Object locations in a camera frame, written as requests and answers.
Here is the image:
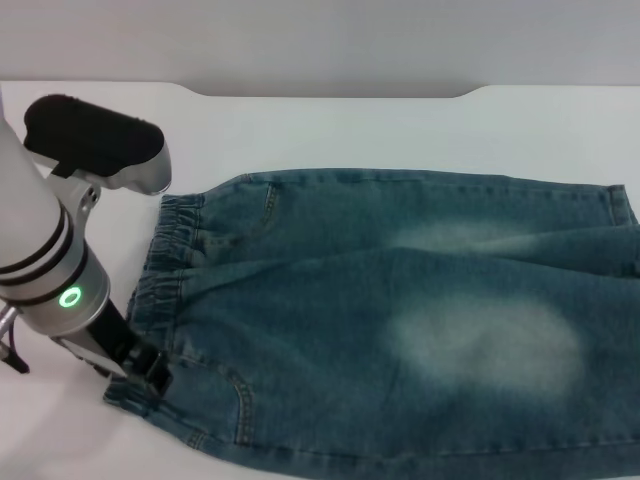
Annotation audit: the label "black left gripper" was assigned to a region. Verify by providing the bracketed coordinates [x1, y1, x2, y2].
[51, 305, 175, 399]

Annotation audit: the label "blue denim shorts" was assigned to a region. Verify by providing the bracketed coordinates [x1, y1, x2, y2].
[102, 168, 640, 480]

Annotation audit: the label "silver connector with black cable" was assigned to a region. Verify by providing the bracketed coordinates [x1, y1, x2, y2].
[0, 306, 31, 375]

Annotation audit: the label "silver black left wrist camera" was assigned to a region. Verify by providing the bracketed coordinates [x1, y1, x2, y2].
[21, 92, 174, 197]

